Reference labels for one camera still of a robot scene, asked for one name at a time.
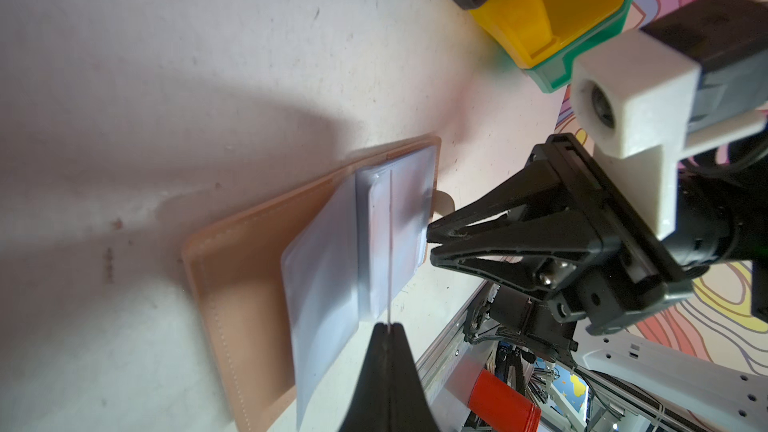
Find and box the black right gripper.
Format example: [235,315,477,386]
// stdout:
[427,133,693,336]

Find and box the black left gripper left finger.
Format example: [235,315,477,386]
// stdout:
[339,323,391,431]

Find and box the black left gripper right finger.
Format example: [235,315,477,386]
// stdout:
[389,323,439,431]

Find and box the tan card holder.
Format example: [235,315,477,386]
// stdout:
[182,136,441,431]

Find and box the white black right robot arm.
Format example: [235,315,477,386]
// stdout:
[427,133,767,431]

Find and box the green plastic bin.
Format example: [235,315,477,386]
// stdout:
[522,0,632,93]

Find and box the yellow plastic bin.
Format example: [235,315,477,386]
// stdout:
[470,0,624,69]

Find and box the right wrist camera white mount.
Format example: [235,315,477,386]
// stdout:
[570,0,767,239]

